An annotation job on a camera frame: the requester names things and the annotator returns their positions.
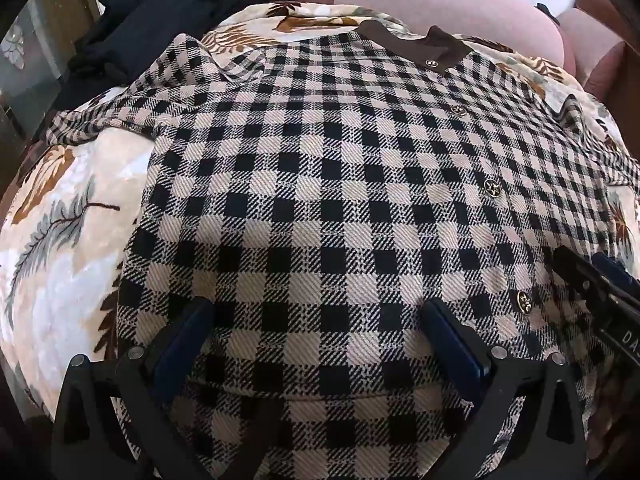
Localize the leaf print blanket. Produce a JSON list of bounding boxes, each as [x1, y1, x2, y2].
[[0, 2, 640, 461]]

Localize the small pink pillow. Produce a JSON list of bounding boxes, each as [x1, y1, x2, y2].
[[557, 7, 626, 101]]

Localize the large pink pillow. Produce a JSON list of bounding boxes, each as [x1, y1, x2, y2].
[[292, 0, 581, 73]]

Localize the wooden cabinet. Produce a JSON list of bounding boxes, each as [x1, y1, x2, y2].
[[0, 0, 101, 171]]

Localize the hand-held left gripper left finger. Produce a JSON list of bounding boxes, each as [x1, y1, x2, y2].
[[50, 296, 221, 480]]

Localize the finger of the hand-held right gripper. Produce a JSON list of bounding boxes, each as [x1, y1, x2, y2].
[[552, 247, 640, 311]]

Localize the black and beige checked jacket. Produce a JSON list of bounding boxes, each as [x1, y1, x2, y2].
[[45, 19, 640, 480]]

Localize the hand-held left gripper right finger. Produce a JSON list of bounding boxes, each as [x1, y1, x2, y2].
[[422, 300, 588, 480]]

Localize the black garment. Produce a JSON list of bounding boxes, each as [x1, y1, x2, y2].
[[52, 0, 306, 111]]

